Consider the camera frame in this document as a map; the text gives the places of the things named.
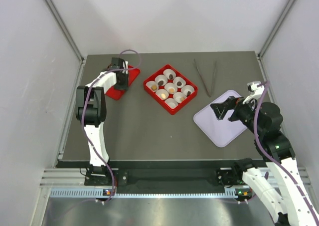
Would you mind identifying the white paper cup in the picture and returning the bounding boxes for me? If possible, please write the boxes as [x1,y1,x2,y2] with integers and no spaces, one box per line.
[164,83,177,95]
[165,98,178,110]
[181,85,195,97]
[156,89,169,101]
[173,92,187,104]
[173,76,186,89]
[146,81,159,92]
[155,74,168,87]
[163,68,176,80]

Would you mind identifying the red chocolate box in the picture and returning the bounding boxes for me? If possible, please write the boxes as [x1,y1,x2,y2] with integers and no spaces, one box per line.
[143,64,198,115]

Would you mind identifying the red box lid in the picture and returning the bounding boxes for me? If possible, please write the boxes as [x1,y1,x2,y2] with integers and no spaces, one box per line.
[105,65,140,100]

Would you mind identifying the metal serving tongs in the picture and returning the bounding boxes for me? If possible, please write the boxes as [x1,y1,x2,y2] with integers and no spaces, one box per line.
[193,58,218,98]

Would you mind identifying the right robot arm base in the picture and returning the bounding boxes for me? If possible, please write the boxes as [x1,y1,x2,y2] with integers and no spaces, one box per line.
[216,158,256,188]

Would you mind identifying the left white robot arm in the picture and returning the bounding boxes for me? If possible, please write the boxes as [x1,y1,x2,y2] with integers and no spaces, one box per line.
[75,57,129,167]

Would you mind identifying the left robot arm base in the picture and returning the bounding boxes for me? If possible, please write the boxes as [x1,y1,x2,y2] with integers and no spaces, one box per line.
[84,165,128,187]

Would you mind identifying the lavender tray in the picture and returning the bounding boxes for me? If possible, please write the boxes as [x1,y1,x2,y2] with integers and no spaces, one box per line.
[193,90,247,148]

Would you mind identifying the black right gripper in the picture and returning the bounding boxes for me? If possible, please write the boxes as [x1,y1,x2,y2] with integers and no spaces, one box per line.
[210,93,264,136]

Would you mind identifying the aluminium cable duct rail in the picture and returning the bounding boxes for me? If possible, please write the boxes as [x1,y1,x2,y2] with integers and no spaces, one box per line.
[39,168,312,199]

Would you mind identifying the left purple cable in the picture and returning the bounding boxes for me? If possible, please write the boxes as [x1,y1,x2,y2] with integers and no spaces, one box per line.
[83,50,143,204]

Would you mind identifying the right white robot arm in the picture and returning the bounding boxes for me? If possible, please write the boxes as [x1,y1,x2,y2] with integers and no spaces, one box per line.
[210,96,319,226]

